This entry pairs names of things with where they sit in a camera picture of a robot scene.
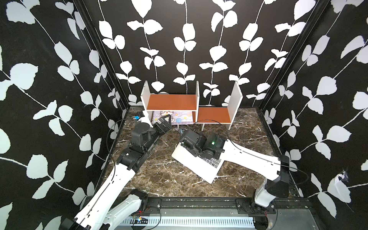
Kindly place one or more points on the white and brown desk shelf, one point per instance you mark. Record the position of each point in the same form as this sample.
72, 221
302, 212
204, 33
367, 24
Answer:
190, 102

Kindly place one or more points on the silver laptop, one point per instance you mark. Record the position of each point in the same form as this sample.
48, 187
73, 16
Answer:
204, 168

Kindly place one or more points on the purple cartoon spiral notebook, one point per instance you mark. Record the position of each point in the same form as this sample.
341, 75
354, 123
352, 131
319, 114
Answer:
177, 117

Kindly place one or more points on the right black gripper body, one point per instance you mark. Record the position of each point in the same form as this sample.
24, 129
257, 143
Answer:
202, 138

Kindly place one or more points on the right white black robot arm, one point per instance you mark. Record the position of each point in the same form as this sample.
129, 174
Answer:
205, 156

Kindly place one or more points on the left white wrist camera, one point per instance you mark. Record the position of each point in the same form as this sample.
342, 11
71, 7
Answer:
143, 117

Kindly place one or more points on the black base rail with vents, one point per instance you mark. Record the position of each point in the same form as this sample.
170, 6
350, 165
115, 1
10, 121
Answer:
224, 213

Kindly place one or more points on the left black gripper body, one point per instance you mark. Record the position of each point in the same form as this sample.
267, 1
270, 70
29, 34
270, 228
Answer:
157, 132

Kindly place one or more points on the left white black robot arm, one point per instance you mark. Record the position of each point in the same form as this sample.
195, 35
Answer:
99, 213

